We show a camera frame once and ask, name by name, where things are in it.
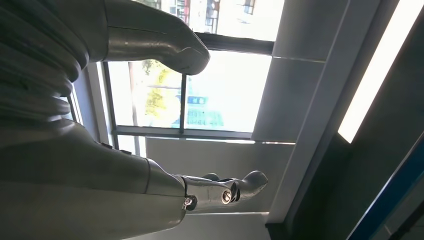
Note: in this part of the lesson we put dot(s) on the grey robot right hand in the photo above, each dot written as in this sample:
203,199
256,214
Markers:
82,192

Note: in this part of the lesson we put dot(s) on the ceiling light strip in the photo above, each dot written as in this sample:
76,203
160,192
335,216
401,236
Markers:
374,73

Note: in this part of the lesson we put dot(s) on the dark window frame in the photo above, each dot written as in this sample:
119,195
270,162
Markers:
232,44

